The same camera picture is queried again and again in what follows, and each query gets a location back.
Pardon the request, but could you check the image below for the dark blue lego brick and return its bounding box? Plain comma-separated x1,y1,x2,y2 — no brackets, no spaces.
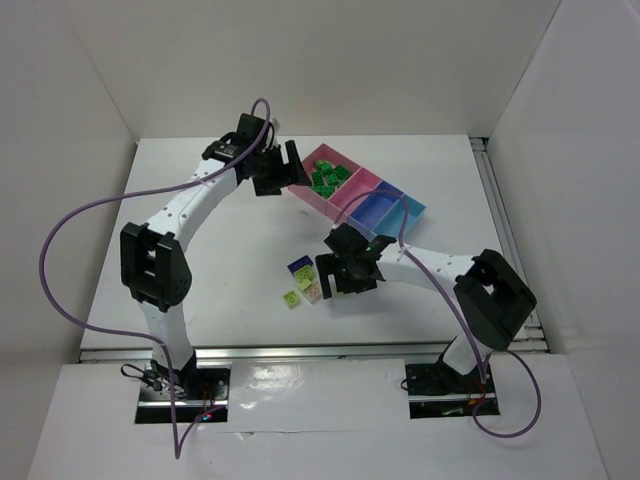
287,255,313,275

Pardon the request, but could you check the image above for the lime lego brick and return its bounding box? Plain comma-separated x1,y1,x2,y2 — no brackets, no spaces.
283,290,301,309
294,265,315,283

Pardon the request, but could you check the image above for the long green lego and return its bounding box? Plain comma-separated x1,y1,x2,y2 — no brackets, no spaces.
311,178,335,199

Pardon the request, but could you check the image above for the beige lego brick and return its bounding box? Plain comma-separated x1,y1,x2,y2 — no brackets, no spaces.
299,280,323,304

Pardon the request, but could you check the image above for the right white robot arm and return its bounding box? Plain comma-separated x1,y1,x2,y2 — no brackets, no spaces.
315,224,537,379

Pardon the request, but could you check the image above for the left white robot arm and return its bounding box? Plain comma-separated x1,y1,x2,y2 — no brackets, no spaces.
120,114,311,389

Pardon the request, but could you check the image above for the large pink container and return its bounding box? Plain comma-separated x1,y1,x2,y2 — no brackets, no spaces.
288,144,361,215

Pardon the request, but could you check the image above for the dark blue container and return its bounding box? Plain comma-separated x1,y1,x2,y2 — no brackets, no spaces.
347,181,403,240

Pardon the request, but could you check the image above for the light blue container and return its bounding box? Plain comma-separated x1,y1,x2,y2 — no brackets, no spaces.
372,195,426,240

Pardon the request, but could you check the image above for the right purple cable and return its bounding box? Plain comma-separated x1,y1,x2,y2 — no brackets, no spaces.
333,188,545,440

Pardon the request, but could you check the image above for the purple cable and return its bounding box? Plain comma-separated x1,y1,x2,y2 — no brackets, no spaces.
38,97,274,460
333,188,545,440

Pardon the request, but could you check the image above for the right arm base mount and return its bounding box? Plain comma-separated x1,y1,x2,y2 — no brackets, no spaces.
400,361,500,419

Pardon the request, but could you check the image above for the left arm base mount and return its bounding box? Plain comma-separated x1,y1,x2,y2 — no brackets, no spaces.
120,363,231,425

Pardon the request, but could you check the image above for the aluminium front rail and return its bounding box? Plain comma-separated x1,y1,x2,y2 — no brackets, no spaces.
79,339,549,365

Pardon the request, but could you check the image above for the aluminium side rail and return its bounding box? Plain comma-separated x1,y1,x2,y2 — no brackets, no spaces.
469,137,549,353

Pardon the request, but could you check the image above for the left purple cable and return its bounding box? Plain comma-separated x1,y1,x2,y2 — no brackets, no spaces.
38,97,274,460

